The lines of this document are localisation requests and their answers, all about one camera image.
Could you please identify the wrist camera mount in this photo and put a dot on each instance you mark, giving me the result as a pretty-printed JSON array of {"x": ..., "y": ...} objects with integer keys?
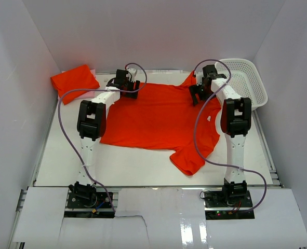
[
  {"x": 132, "y": 72},
  {"x": 199, "y": 78}
]

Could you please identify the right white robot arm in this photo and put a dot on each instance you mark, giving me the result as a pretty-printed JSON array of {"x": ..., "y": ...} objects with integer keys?
[{"x": 235, "y": 123}]

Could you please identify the orange t-shirt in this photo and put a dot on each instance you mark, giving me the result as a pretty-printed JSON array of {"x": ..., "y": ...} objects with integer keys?
[
  {"x": 163, "y": 117},
  {"x": 76, "y": 78}
]

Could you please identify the white perforated plastic basket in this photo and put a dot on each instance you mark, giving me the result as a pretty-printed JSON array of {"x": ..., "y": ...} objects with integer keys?
[{"x": 246, "y": 81}]

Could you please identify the aluminium frame rail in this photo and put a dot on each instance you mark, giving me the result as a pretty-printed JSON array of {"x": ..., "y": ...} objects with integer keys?
[{"x": 12, "y": 244}]

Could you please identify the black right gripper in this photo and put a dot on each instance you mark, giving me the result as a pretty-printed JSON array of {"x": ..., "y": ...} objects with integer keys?
[{"x": 196, "y": 88}]

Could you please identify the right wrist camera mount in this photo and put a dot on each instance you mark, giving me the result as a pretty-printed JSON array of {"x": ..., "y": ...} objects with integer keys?
[{"x": 199, "y": 78}]

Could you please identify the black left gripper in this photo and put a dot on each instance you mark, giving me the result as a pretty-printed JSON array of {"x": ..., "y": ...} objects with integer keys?
[{"x": 131, "y": 84}]

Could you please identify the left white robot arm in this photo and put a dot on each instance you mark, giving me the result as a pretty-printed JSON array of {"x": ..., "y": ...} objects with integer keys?
[{"x": 91, "y": 123}]

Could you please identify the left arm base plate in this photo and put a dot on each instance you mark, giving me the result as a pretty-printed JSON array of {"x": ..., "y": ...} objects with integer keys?
[{"x": 99, "y": 206}]

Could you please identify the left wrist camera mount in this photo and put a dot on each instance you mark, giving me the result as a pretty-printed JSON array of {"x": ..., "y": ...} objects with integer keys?
[{"x": 132, "y": 72}]

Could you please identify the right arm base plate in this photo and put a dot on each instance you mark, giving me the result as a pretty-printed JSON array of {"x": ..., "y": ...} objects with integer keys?
[{"x": 217, "y": 207}]

